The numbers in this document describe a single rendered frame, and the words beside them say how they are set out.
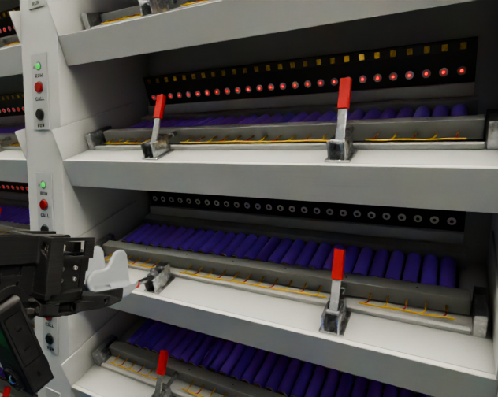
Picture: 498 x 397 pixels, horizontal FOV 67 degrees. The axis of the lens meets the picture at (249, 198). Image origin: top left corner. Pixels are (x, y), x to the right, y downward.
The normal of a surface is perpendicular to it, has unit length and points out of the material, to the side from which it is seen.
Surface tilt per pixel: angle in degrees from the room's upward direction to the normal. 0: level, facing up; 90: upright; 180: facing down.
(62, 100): 90
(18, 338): 93
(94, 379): 20
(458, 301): 111
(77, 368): 90
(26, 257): 90
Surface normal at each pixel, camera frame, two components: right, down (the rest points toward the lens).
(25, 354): 0.87, 0.11
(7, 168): -0.45, 0.43
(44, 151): -0.48, 0.08
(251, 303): -0.15, -0.90
